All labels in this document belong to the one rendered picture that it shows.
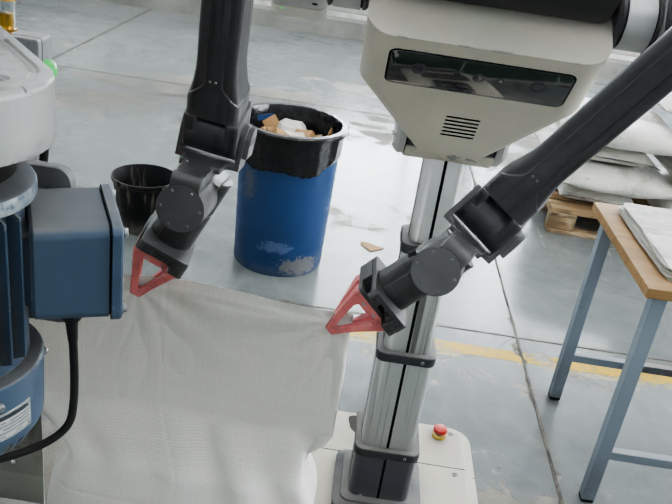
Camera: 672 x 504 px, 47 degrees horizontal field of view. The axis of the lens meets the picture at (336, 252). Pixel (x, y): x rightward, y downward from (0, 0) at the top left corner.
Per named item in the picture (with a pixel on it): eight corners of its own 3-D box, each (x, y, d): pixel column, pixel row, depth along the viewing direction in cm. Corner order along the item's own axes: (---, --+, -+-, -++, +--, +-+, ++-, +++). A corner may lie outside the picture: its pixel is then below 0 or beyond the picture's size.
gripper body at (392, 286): (363, 297, 93) (414, 266, 91) (365, 261, 102) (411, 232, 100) (394, 336, 95) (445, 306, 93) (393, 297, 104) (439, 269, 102)
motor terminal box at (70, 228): (113, 289, 76) (115, 179, 71) (127, 346, 68) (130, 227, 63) (22, 295, 73) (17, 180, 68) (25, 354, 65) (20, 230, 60)
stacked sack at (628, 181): (654, 182, 449) (662, 161, 443) (679, 210, 410) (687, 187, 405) (541, 164, 449) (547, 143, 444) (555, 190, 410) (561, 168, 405)
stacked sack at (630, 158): (618, 140, 478) (625, 119, 472) (650, 176, 418) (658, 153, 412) (549, 129, 478) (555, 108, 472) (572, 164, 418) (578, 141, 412)
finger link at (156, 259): (107, 290, 99) (142, 234, 96) (119, 265, 106) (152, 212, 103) (154, 315, 101) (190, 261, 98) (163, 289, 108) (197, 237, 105)
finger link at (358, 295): (310, 320, 98) (371, 282, 95) (315, 293, 104) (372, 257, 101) (342, 358, 100) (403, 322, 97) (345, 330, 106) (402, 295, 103)
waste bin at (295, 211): (333, 241, 378) (352, 112, 350) (324, 291, 331) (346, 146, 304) (235, 226, 378) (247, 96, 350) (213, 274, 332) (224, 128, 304)
